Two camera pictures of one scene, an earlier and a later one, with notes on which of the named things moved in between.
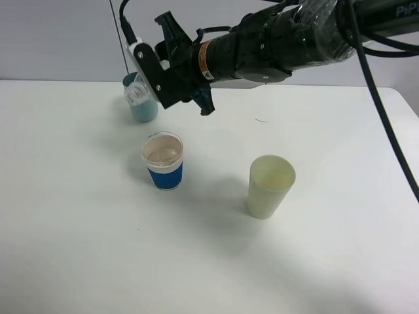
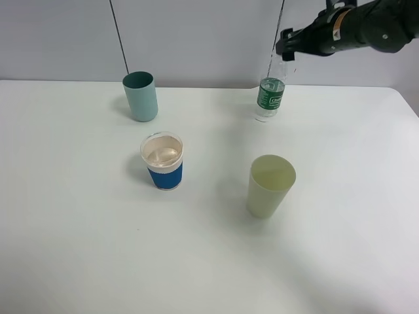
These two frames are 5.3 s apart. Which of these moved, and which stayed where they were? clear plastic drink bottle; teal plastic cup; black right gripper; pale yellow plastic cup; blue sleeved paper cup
Moved: black right gripper; clear plastic drink bottle
Stayed: teal plastic cup; pale yellow plastic cup; blue sleeved paper cup
